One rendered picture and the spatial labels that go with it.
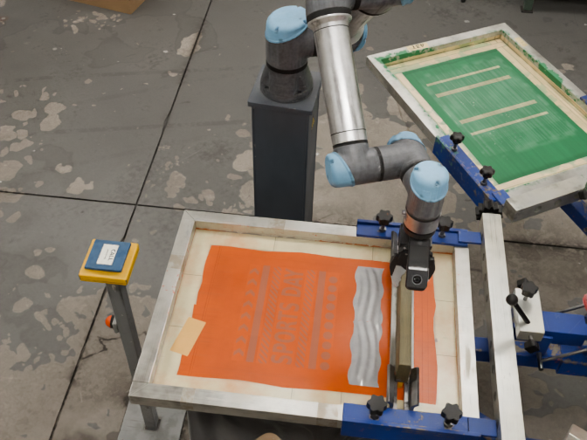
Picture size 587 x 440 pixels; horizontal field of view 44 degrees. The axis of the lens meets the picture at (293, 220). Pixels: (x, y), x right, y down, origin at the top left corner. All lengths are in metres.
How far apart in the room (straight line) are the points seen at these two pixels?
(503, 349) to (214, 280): 0.74
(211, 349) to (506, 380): 0.69
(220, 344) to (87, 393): 1.18
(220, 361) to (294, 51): 0.83
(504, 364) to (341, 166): 0.60
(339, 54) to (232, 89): 2.58
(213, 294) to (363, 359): 0.42
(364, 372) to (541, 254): 1.80
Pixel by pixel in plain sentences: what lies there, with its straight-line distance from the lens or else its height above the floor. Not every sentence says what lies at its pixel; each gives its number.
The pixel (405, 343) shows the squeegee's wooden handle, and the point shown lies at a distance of 1.69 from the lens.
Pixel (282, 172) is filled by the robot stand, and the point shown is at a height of 0.94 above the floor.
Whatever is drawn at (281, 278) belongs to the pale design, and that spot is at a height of 0.95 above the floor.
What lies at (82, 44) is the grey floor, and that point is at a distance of 4.57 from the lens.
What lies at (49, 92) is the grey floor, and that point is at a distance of 4.23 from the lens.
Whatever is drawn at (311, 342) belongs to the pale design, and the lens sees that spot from 1.79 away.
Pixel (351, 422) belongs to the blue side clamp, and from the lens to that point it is 1.63.
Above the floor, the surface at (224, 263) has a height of 0.95.
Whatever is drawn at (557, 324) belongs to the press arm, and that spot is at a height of 1.04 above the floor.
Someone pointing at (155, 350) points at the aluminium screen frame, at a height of 0.99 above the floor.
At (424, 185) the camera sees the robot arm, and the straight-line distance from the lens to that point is 1.44.
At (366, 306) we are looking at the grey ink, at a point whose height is 0.96.
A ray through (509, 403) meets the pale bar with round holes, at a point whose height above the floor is 1.04.
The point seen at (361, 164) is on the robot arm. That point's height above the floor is 1.45.
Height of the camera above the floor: 2.46
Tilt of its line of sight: 47 degrees down
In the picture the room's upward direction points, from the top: 2 degrees clockwise
